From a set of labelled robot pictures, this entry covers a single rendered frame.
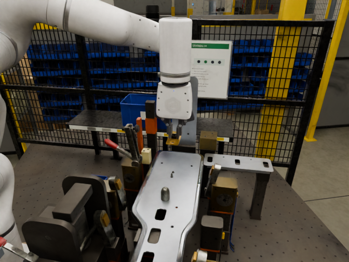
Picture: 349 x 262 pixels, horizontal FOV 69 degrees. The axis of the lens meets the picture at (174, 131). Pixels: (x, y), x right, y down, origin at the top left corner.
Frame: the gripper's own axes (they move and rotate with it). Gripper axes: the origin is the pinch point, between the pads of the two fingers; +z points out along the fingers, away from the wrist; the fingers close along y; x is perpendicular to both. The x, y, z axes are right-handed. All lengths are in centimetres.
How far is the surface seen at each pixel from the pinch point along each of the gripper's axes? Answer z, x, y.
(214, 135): 21.1, 39.8, 12.2
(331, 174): 126, 176, 137
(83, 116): 25, 56, -64
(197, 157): 27.2, 29.1, 5.2
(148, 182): 27.4, 7.7, -11.3
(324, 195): 126, 140, 119
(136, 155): 17.8, 10.9, -16.9
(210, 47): -15, 67, 6
